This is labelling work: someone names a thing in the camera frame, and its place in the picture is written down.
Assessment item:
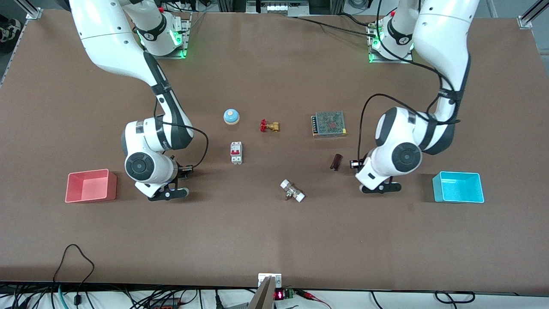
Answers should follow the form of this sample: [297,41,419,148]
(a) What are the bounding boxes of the silver metal bracket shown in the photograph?
[258,273,282,289]

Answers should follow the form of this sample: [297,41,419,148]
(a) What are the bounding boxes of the grey camera pole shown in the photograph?
[248,276,276,309]

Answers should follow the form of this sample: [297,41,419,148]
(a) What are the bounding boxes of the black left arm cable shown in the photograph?
[357,36,463,164]

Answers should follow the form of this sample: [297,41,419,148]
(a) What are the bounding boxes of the black looped table cable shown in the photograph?
[52,244,95,304]

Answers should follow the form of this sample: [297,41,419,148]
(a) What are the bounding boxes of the black coiled floor cable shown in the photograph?
[434,291,476,304]

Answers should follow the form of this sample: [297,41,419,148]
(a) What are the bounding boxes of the red alligator clip lead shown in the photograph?
[296,290,331,309]

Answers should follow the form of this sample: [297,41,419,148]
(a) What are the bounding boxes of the grey control unit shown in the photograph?
[245,0,310,17]

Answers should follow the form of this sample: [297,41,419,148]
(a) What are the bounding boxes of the aluminium frame profile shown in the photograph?
[518,0,549,29]
[26,0,43,20]

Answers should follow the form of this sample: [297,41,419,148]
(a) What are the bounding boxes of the cyan plastic box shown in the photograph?
[432,171,485,203]

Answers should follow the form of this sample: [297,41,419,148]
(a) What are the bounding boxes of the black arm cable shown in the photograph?
[357,36,463,164]
[152,97,210,170]

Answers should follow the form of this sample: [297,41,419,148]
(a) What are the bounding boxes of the metal mesh power supply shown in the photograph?
[311,111,347,138]

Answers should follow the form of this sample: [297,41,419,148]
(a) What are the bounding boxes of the black sneaker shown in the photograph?
[0,14,22,54]

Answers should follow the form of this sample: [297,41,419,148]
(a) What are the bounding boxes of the black power strip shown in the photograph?
[148,296,181,309]

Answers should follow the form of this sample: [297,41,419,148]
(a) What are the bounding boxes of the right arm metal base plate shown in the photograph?
[142,12,191,59]

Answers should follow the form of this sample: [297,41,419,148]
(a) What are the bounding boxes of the white metal pipe fitting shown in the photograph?
[280,179,306,203]

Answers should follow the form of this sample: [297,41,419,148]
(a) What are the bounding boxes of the pink plastic box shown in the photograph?
[65,169,118,203]

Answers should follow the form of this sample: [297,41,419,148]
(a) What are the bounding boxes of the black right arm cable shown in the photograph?
[152,97,210,170]

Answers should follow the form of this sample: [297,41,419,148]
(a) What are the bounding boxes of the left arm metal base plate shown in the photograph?
[367,21,414,64]

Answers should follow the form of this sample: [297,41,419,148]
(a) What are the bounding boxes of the black cable to base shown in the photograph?
[287,13,378,38]

